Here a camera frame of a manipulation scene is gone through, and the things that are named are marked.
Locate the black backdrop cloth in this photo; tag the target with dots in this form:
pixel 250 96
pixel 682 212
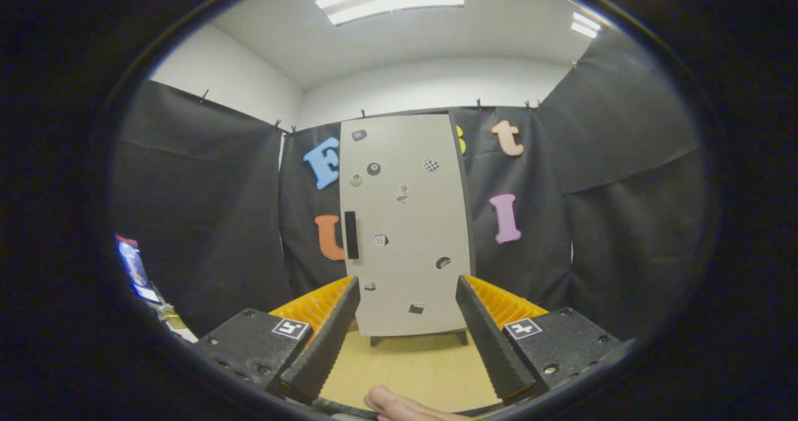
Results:
pixel 206 209

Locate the grey shoe cabinet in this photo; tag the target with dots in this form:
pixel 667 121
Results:
pixel 472 234

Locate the small ceiling light panel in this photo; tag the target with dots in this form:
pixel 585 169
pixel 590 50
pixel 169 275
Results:
pixel 586 25

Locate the white shoe cabinet door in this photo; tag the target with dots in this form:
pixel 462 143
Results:
pixel 411 234

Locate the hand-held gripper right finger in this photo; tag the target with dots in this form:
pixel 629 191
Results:
pixel 489 346

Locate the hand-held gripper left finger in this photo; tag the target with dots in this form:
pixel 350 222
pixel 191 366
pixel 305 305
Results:
pixel 324 346

